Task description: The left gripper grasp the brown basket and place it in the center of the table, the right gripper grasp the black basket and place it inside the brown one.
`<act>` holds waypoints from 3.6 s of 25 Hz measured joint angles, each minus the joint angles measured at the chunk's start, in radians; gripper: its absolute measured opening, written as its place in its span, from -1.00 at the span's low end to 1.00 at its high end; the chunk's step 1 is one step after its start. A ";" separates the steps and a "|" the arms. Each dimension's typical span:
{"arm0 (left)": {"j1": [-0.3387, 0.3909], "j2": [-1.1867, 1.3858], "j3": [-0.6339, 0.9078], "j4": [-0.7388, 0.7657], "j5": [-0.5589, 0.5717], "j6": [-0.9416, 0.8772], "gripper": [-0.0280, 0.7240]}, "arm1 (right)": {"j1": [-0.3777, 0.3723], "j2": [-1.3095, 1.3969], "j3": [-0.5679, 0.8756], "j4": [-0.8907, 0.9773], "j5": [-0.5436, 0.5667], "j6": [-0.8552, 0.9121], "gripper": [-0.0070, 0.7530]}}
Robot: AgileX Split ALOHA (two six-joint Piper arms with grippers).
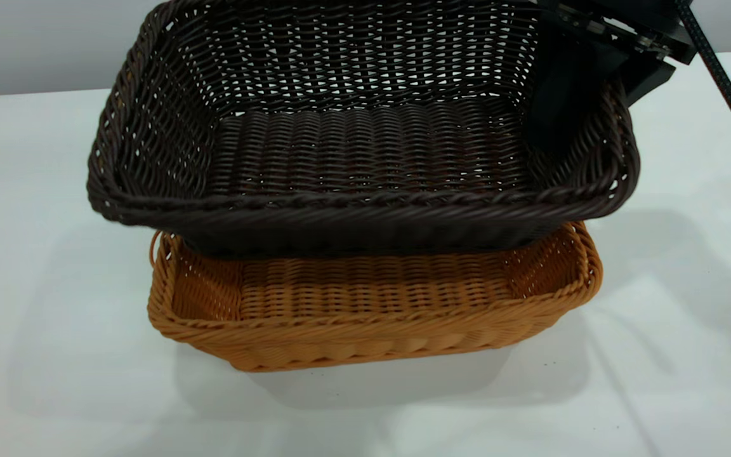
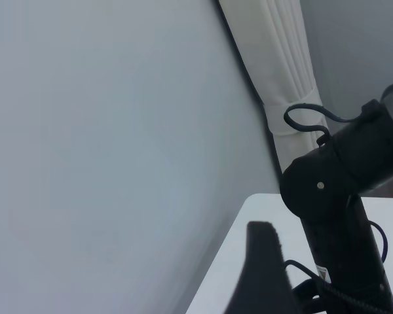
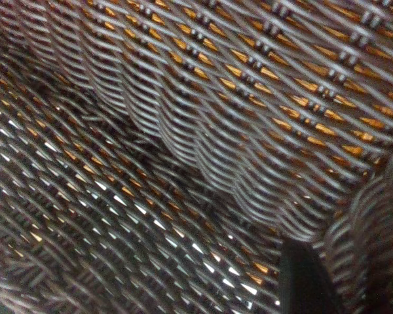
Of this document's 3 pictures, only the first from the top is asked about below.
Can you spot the orange wicker basket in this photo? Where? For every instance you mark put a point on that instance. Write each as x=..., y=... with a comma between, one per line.
x=372, y=292

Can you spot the dark brown wicker basket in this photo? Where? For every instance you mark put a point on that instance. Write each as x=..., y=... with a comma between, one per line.
x=372, y=146

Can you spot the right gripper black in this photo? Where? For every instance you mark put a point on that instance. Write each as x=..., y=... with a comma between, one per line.
x=632, y=25

